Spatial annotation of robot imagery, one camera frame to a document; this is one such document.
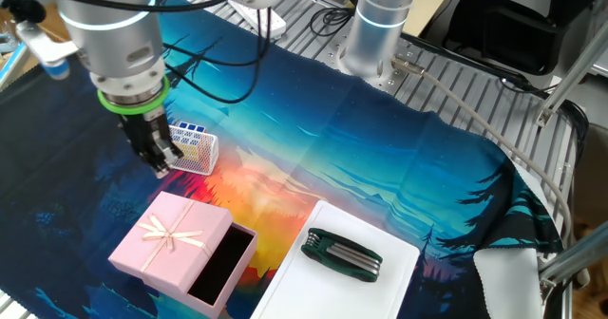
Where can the pink gift box base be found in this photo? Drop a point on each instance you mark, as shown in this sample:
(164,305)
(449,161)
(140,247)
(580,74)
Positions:
(218,262)

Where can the aluminium frame profile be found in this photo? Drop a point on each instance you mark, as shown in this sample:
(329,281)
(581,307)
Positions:
(575,259)
(570,77)

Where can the white plastic drawer cabinet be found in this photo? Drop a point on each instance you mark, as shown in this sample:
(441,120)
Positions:
(323,295)

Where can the white rubik's cube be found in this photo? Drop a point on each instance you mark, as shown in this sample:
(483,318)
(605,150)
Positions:
(202,155)

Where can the white underlay cloth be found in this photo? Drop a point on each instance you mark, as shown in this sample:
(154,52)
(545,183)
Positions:
(508,281)

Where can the white power strip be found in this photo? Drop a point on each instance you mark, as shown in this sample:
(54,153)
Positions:
(266,22)

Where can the cardboard box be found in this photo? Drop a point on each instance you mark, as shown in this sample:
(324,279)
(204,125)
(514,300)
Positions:
(54,27)

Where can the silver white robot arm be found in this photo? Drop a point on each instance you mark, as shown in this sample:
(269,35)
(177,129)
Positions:
(114,43)

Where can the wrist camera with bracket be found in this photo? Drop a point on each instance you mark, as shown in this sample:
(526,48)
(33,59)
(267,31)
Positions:
(45,48)

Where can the colourful landscape tablecloth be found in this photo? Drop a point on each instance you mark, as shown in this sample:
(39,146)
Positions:
(380,143)

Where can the green folding hex key set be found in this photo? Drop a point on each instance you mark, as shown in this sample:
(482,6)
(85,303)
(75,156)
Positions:
(342,255)

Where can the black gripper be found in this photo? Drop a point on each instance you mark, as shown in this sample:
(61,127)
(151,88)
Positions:
(145,131)

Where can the pink gift box lid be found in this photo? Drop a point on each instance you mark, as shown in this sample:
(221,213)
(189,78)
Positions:
(166,243)

